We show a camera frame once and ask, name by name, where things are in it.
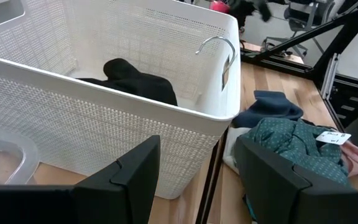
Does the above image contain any pink fleece cloth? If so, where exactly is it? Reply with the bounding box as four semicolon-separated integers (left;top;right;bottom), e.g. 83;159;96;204
339;139;358;179

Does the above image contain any white paper tag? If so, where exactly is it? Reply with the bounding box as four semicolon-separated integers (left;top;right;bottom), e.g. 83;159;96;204
315;130;352;146

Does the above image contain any black cloth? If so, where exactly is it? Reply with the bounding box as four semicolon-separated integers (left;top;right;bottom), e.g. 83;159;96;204
77;57;179;107

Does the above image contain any white perforated laundry basket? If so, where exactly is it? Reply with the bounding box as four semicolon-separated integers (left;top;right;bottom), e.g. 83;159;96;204
0;0;242;200

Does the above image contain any teal cloth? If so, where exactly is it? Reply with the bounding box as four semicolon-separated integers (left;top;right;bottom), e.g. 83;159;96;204
243;193;258;223

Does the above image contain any white garment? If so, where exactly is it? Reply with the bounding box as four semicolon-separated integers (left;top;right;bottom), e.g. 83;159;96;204
222;126;253;175

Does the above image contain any clear plastic bin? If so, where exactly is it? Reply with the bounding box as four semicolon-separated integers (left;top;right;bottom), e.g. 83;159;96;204
0;128;40;186

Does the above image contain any red background object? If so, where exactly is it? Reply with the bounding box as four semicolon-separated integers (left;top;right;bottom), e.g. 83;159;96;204
209;0;231;14

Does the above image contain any black aluminium mount frame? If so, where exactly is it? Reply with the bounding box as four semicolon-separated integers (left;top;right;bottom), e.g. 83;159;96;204
240;0;358;130

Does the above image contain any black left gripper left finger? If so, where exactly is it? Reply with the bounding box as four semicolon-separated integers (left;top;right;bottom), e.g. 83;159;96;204
73;134;162;224

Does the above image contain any green patterned shirt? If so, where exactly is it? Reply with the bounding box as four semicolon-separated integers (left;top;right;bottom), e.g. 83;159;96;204
240;117;356;189

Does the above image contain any grey office chair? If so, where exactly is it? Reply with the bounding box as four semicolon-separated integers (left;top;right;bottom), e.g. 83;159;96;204
260;0;337;60

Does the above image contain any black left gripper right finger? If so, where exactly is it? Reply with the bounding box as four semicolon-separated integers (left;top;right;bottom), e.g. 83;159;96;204
235;136;358;224

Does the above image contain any navy blue cloth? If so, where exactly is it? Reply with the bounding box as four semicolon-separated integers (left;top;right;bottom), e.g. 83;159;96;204
231;90;305;129

